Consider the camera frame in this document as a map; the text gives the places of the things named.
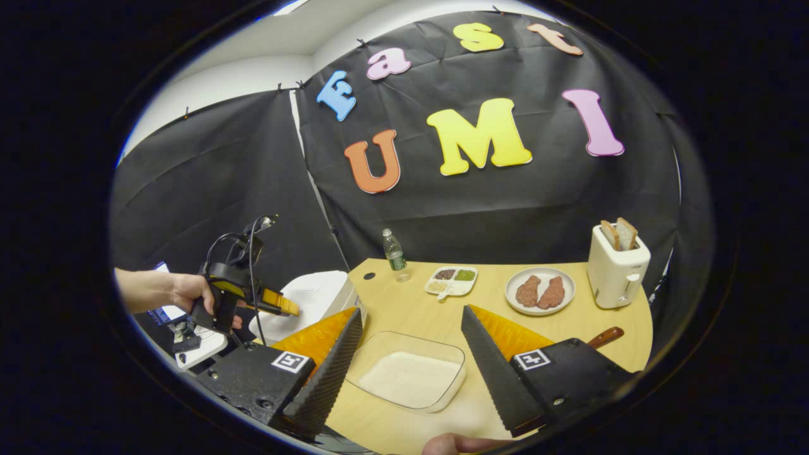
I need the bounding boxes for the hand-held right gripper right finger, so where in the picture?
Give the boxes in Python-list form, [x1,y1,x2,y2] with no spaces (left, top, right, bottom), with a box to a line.
[460,305,636,438]

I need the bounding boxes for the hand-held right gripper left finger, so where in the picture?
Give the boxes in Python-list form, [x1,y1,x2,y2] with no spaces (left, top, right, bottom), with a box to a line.
[196,308,364,441]

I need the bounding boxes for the white rice cooker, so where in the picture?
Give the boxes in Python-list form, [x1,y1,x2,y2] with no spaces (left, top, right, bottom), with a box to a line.
[248,270,364,347]

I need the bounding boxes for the white rice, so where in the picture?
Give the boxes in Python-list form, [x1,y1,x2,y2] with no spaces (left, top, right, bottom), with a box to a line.
[358,351,465,411]

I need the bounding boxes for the brown wooden spoon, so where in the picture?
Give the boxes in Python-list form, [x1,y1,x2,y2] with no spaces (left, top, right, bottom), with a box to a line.
[587,327,625,350]

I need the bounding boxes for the clear glass dish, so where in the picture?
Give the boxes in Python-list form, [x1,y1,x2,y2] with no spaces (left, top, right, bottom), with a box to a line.
[344,331,467,415]

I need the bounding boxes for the computer monitor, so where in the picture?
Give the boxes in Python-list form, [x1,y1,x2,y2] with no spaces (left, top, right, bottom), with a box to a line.
[149,262,190,326]

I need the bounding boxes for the brown meat piece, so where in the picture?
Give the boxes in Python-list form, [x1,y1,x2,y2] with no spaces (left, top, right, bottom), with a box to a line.
[537,276,566,310]
[516,275,542,308]

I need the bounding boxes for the white divided grain dish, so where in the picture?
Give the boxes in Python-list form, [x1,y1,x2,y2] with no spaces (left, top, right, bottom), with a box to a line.
[425,266,478,301]

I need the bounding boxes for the black backdrop cloth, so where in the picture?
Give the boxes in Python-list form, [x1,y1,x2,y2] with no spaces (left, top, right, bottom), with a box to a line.
[111,9,715,355]

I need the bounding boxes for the white round plate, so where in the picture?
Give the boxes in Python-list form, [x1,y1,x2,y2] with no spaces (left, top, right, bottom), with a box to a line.
[505,267,576,317]

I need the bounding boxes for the clear plastic water bottle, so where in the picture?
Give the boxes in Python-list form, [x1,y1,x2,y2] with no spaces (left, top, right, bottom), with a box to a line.
[382,228,411,282]

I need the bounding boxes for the white toaster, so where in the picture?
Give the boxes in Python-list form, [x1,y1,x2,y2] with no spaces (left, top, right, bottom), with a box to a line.
[587,224,652,310]

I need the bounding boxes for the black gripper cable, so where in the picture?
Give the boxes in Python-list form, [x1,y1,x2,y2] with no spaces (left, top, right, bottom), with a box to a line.
[204,214,279,345]

